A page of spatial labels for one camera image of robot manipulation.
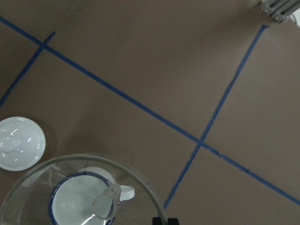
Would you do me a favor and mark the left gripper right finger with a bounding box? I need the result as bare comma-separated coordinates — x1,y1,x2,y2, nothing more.
167,218,180,225

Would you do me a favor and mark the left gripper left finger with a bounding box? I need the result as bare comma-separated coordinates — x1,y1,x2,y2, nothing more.
152,217,162,225

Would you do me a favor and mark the white cup lid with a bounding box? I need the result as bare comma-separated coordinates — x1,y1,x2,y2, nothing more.
0,116,46,172

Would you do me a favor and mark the white enamel cup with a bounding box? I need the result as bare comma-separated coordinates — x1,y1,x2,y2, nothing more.
48,166,135,225

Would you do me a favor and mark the aluminium frame post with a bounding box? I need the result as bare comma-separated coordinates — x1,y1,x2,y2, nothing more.
246,0,300,27

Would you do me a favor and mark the long blue tape strip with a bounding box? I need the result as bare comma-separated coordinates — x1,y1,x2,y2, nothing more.
163,24,269,209

